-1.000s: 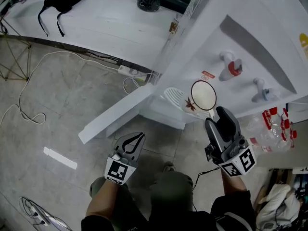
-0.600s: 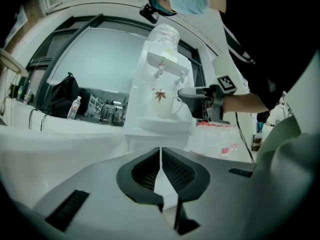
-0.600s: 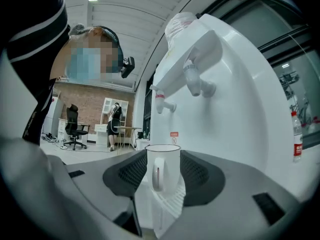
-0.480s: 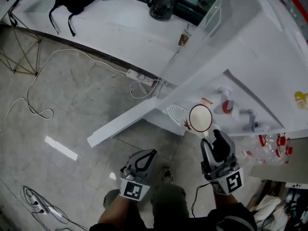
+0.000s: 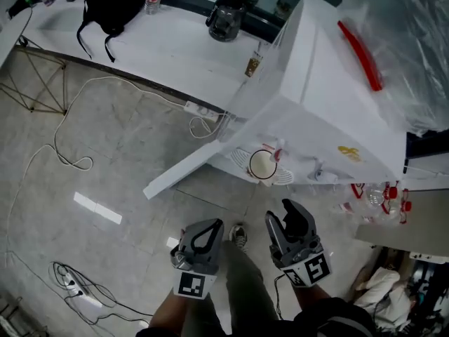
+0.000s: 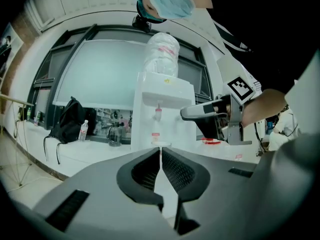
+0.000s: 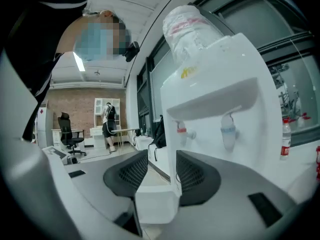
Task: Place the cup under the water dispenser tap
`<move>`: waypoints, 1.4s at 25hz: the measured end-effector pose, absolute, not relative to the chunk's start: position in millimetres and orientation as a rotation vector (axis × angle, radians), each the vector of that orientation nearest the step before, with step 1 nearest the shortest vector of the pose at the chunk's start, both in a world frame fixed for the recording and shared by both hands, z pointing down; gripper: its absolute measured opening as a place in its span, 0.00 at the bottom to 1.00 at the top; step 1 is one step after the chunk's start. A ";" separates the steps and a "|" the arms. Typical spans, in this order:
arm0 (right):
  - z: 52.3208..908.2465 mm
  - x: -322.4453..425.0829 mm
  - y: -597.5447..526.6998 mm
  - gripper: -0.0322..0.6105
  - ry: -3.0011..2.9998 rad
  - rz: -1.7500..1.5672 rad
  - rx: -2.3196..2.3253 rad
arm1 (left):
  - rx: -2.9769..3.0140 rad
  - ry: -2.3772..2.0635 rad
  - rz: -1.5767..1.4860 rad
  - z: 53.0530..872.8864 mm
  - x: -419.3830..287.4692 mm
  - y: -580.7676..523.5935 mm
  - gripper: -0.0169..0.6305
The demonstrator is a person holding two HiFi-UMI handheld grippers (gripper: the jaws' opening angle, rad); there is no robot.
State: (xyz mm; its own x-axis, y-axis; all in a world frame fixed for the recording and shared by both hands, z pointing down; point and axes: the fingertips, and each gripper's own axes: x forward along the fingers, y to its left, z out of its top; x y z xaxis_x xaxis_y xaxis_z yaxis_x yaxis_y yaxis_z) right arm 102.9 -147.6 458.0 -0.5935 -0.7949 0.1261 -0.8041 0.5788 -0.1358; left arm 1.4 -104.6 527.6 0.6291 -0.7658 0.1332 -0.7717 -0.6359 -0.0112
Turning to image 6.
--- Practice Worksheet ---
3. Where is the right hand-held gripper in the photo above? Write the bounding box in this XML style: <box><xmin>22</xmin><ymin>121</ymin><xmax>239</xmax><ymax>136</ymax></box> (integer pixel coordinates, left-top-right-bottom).
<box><xmin>179</xmin><ymin>55</ymin><xmax>258</xmax><ymax>146</ymax></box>

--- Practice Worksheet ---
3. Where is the clear plastic water bottle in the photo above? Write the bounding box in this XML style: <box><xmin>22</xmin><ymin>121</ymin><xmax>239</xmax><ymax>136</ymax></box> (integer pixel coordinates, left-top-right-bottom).
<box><xmin>78</xmin><ymin>119</ymin><xmax>90</xmax><ymax>142</ymax></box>

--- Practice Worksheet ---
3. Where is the black cable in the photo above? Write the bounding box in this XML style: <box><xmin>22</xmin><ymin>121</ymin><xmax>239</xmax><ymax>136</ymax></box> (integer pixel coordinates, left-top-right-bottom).
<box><xmin>253</xmin><ymin>121</ymin><xmax>267</xmax><ymax>156</ymax></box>

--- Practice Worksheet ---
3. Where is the black backpack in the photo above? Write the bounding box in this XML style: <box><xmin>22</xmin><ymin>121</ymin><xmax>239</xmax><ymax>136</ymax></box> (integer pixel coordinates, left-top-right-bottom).
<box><xmin>43</xmin><ymin>96</ymin><xmax>86</xmax><ymax>165</ymax></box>

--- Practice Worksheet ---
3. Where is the black head camera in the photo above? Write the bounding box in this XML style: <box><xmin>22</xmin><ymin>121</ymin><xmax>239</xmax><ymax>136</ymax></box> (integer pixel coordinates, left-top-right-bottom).
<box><xmin>131</xmin><ymin>14</ymin><xmax>152</xmax><ymax>34</ymax></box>

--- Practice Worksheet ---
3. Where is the person's head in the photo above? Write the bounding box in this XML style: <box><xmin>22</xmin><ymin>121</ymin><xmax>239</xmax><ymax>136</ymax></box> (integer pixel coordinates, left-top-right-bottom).
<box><xmin>136</xmin><ymin>0</ymin><xmax>215</xmax><ymax>22</ymax></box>

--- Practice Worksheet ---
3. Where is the blue face mask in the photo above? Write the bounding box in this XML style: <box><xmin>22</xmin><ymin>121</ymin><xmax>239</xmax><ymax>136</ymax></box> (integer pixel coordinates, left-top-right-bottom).
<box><xmin>147</xmin><ymin>0</ymin><xmax>196</xmax><ymax>20</ymax></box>

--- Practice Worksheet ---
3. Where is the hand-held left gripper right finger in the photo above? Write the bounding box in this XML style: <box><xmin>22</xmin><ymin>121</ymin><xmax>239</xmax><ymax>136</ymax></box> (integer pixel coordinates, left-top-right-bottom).
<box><xmin>161</xmin><ymin>147</ymin><xmax>261</xmax><ymax>240</ymax></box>

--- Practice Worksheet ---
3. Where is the red water dispenser tap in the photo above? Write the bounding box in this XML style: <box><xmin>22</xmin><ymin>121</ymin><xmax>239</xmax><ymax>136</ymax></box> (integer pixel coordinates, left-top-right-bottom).
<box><xmin>153</xmin><ymin>103</ymin><xmax>164</xmax><ymax>122</ymax></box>

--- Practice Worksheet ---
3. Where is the clear bottle red label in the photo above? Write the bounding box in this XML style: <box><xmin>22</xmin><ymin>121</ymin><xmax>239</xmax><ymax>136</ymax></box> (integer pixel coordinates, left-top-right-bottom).
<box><xmin>221</xmin><ymin>144</ymin><xmax>244</xmax><ymax>162</ymax></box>

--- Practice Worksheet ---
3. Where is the dark framed window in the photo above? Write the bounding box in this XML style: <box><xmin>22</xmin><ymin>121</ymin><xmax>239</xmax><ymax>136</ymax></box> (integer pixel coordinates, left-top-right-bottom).
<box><xmin>26</xmin><ymin>23</ymin><xmax>214</xmax><ymax>133</ymax></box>

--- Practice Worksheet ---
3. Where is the person's right forearm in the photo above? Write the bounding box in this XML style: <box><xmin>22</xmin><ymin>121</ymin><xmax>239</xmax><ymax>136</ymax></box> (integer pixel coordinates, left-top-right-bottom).
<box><xmin>240</xmin><ymin>88</ymin><xmax>296</xmax><ymax>128</ymax></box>

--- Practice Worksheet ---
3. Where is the white water dispenser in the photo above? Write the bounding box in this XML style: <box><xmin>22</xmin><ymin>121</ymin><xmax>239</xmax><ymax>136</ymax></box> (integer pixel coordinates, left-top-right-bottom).
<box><xmin>130</xmin><ymin>71</ymin><xmax>196</xmax><ymax>153</ymax></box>

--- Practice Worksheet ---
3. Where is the red rimmed clear container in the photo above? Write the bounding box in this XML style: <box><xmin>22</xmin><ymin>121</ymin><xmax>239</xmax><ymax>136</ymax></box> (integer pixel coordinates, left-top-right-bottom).
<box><xmin>200</xmin><ymin>137</ymin><xmax>222</xmax><ymax>146</ymax></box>

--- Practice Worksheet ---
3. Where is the yellow folding stand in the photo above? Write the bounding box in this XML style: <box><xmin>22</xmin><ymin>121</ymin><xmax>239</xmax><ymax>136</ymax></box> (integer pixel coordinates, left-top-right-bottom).
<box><xmin>0</xmin><ymin>103</ymin><xmax>34</xmax><ymax>188</ymax></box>

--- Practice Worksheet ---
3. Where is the clear round plastic dish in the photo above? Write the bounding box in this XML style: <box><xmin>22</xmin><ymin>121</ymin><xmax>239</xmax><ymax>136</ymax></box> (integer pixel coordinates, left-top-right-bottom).
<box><xmin>151</xmin><ymin>140</ymin><xmax>173</xmax><ymax>148</ymax></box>

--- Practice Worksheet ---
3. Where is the pale wooden table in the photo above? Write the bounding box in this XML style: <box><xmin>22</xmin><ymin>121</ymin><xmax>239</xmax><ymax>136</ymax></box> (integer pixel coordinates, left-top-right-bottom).
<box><xmin>0</xmin><ymin>93</ymin><xmax>35</xmax><ymax>108</ymax></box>

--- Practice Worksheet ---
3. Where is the large clear water jug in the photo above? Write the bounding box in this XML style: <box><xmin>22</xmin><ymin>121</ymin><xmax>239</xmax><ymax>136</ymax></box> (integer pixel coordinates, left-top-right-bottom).
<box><xmin>143</xmin><ymin>32</ymin><xmax>180</xmax><ymax>78</ymax></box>

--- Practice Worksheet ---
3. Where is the framed wall picture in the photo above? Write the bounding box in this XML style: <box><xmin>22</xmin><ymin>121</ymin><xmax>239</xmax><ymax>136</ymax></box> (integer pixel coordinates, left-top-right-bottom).
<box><xmin>0</xmin><ymin>22</ymin><xmax>25</xmax><ymax>79</ymax></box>

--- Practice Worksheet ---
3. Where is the person's pale sleeve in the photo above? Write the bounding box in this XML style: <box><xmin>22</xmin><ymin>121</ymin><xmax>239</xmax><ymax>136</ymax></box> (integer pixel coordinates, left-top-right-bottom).
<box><xmin>284</xmin><ymin>49</ymin><xmax>320</xmax><ymax>140</ymax></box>

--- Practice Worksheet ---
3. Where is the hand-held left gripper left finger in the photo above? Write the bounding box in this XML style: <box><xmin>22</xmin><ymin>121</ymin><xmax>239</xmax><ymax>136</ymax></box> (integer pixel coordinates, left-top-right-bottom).
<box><xmin>22</xmin><ymin>147</ymin><xmax>176</xmax><ymax>240</ymax></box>

